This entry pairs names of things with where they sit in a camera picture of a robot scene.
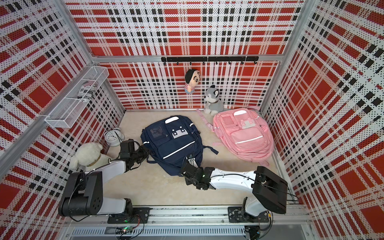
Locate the navy blue backpack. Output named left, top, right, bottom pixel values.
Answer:
left=141, top=115, right=219, bottom=176

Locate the pink school backpack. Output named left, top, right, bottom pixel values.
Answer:
left=197, top=108, right=274, bottom=167

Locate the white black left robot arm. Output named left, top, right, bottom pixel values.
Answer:
left=58, top=139, right=150, bottom=222

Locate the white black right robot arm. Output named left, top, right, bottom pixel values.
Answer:
left=179, top=161, right=292, bottom=223

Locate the white alarm clock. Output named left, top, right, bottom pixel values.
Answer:
left=104, top=128, right=125, bottom=147

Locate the cream teddy bear plush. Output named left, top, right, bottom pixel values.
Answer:
left=69, top=142, right=112, bottom=172

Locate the grey white husky plush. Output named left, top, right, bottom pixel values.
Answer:
left=204, top=85, right=224, bottom=116

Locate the striped can on shelf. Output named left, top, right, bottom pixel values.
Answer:
left=77, top=80, right=97, bottom=103

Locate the green circuit board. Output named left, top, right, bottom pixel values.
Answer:
left=104, top=226, right=135, bottom=235

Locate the cartoon boy doll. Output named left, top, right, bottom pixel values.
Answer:
left=185, top=69, right=200, bottom=94

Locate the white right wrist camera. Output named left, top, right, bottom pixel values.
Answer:
left=188, top=158, right=199, bottom=168

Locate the white wire mesh shelf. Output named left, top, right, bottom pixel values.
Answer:
left=45, top=66, right=109, bottom=129

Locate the black wall hook rail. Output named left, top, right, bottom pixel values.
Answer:
left=161, top=56, right=259, bottom=64

